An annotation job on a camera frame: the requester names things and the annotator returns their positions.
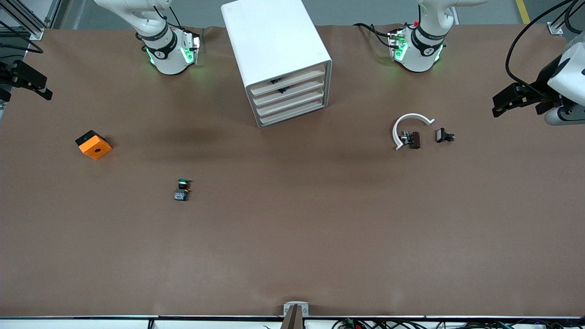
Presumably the green push button switch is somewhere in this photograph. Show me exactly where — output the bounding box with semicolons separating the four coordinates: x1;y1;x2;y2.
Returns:
173;177;192;202

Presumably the orange box with black base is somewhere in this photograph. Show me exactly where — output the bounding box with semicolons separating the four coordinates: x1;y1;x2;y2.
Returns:
75;130;112;160

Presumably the white curved plastic arc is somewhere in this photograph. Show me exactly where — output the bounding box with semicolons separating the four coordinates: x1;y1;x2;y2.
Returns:
392;113;436;151

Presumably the brown table mat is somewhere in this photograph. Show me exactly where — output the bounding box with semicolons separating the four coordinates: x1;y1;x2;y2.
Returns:
0;24;585;318

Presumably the aluminium frame post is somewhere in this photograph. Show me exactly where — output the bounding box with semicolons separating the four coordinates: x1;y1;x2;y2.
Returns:
0;0;62;41
548;0;585;36

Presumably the dark brown switch component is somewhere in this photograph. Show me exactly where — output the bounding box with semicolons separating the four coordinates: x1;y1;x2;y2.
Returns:
400;130;421;150

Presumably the black arm base cable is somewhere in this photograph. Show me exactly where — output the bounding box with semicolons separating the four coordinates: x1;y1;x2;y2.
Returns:
353;22;396;49

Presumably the black cable bundle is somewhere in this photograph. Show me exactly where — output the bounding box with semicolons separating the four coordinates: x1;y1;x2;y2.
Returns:
331;318;585;329

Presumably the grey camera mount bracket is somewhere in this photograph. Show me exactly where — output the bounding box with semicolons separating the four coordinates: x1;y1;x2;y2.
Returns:
281;301;310;329

